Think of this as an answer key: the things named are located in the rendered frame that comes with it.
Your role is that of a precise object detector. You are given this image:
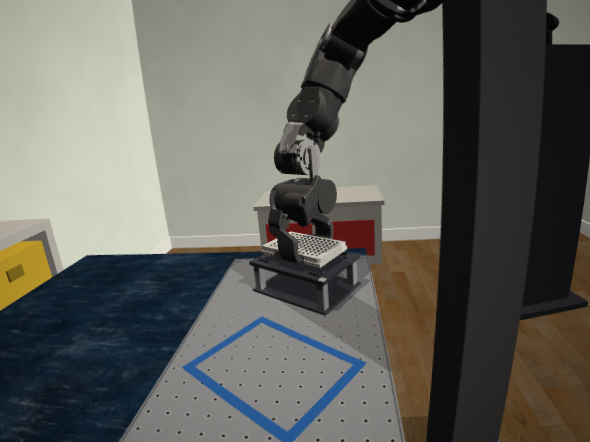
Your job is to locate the blue tape rectangle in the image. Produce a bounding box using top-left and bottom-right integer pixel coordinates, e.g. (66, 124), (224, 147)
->
(182, 317), (366, 442)

